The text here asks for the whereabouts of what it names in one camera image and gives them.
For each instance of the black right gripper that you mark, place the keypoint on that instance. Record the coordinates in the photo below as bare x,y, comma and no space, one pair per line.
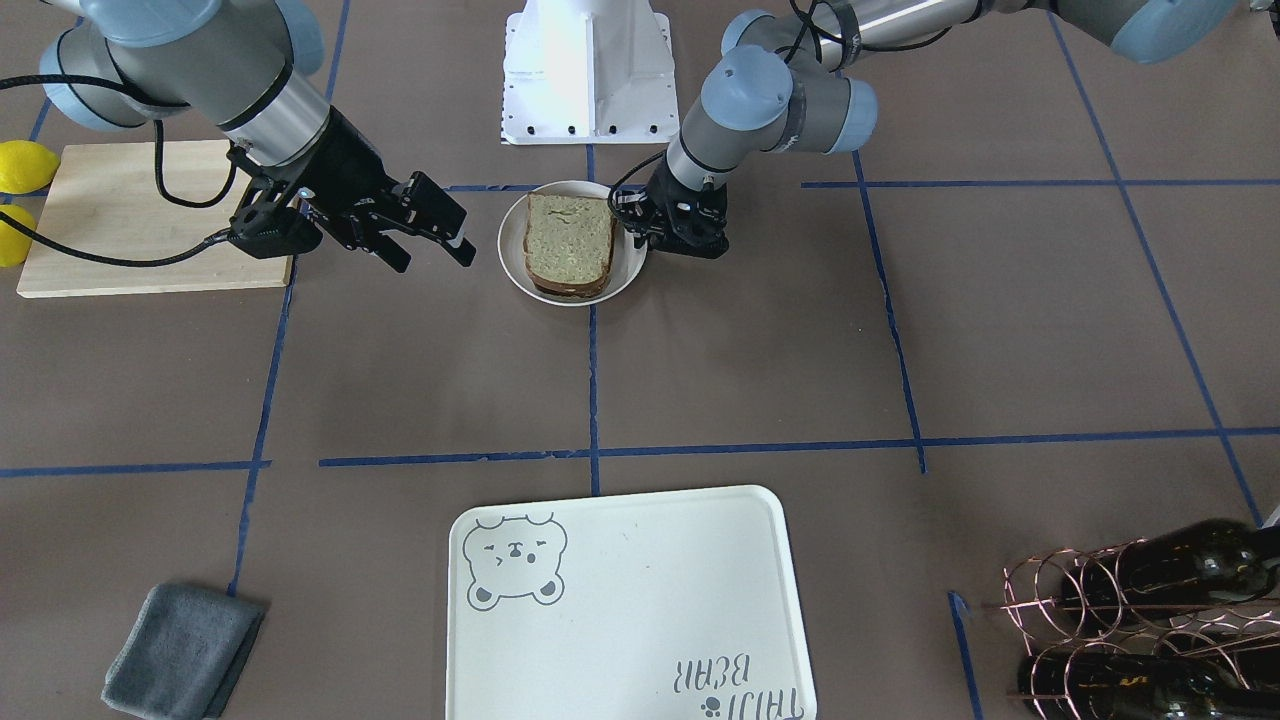
352,165

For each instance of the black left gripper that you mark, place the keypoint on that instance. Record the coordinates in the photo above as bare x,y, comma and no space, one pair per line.
693,203

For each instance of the bread slice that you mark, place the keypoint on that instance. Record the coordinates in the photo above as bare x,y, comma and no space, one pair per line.
568,239
575,292

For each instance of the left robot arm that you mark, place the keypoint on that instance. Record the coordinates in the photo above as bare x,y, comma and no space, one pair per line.
784,83

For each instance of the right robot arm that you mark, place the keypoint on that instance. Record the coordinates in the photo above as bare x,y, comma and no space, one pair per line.
246,66

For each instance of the cream bear serving tray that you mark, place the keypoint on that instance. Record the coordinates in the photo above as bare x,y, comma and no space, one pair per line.
664,605

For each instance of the wooden cutting board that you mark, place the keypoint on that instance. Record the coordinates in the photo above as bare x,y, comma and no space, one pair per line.
104,200

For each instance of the yellow lemon upper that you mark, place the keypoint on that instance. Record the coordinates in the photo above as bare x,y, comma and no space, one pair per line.
27,166

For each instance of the yellow lemon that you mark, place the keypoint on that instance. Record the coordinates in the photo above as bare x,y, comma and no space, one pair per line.
27,166
15,245

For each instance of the yellow lemon lower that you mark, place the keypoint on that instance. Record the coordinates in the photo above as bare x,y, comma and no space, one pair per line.
15,245

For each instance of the folded grey cloth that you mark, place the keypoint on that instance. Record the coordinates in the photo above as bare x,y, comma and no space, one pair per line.
185,654

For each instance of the dark wine bottle lower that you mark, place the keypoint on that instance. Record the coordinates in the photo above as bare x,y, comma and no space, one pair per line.
1088,684

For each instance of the dark wine bottle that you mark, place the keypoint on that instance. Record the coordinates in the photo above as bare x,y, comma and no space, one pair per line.
1088,684
1212,563

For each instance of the dark wine bottle upper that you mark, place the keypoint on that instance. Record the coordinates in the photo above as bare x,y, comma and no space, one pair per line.
1212,563

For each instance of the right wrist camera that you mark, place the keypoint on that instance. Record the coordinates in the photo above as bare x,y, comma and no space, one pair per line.
266,230

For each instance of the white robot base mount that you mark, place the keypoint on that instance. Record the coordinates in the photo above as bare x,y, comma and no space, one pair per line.
588,72

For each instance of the copper wire bottle rack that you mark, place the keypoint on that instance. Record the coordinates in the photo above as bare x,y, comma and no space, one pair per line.
1182,626

